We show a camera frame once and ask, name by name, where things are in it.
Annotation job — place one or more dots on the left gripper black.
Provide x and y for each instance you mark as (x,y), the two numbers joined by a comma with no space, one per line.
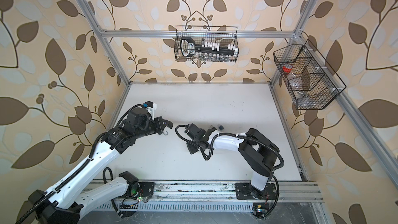
(160,127)

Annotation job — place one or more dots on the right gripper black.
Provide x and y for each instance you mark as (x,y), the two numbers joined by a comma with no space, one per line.
(192,150)

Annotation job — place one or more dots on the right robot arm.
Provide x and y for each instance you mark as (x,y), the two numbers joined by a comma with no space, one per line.
(262,155)

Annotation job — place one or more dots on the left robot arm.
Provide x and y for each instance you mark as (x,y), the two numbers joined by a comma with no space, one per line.
(65,202)

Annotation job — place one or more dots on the black tool rack with sockets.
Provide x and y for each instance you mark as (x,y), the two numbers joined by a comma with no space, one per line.
(206,49)

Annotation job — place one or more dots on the red cap in basket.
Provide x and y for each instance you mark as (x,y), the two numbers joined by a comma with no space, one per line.
(287,68)

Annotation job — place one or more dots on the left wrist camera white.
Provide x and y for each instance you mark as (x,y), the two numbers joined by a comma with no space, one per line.
(150,107)

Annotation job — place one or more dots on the back wire basket black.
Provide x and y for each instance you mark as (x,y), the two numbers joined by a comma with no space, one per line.
(224,34)

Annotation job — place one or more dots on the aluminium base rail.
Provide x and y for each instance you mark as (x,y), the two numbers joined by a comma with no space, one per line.
(215,196)

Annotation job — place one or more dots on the side wire basket black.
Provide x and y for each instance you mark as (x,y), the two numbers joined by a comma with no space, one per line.
(313,82)

